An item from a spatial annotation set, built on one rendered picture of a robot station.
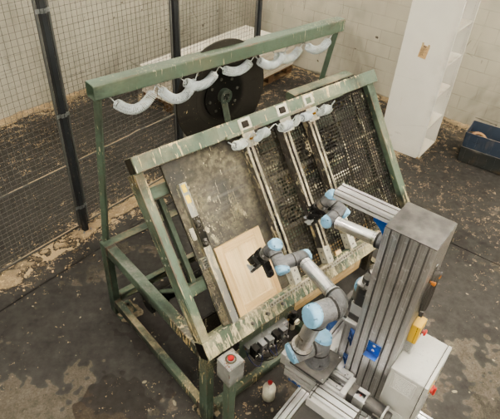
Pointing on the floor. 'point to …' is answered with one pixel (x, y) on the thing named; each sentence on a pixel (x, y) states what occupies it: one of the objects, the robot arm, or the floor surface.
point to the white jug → (268, 391)
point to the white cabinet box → (427, 71)
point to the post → (228, 401)
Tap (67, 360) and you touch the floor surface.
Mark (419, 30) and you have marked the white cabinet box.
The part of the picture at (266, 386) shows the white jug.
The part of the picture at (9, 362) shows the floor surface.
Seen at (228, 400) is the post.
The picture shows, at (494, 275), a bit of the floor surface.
